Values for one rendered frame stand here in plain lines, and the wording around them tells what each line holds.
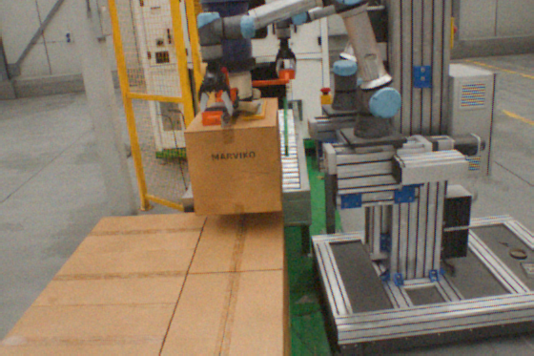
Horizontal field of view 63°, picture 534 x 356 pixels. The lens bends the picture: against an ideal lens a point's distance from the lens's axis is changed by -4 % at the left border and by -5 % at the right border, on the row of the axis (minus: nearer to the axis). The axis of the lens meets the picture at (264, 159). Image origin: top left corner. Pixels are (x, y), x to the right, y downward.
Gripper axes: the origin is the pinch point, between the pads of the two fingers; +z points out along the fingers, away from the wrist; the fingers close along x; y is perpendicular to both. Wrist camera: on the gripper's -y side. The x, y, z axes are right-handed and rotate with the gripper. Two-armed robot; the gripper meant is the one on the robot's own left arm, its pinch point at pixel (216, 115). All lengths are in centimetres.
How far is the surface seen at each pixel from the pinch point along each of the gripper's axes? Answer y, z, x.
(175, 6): 144, -42, 42
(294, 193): 68, 60, -27
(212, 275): 1, 66, 9
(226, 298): -15, 67, 1
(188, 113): 144, 28, 42
